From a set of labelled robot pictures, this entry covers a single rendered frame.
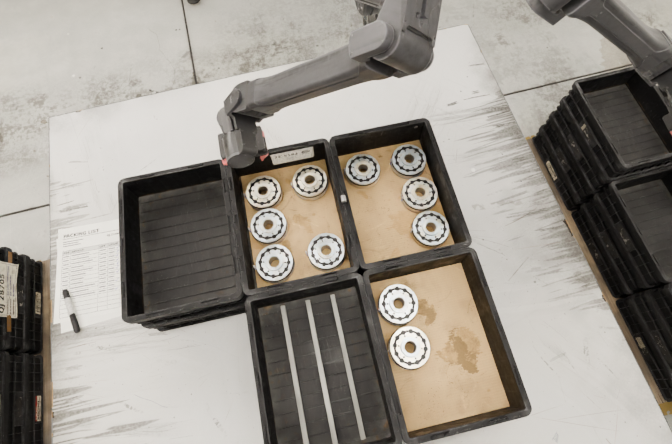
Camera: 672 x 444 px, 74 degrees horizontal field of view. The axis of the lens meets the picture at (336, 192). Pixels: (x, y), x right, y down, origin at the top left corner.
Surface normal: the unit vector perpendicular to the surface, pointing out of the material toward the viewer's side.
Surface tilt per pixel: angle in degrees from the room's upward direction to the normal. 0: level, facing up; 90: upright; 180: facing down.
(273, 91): 48
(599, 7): 88
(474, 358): 0
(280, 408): 0
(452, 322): 0
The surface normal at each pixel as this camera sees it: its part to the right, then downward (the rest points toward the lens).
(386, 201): -0.02, -0.39
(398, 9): -0.72, -0.09
